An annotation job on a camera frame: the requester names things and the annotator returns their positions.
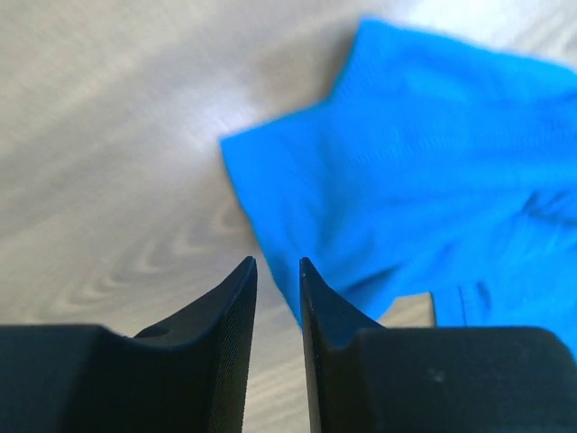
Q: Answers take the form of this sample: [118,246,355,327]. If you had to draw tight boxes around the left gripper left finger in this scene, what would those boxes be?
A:
[1,257,258,432]

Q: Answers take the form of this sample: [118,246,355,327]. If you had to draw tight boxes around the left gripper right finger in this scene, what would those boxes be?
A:
[299,259,576,432]

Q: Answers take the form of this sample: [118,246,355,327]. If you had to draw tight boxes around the blue t shirt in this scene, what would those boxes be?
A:
[221,20,576,348]

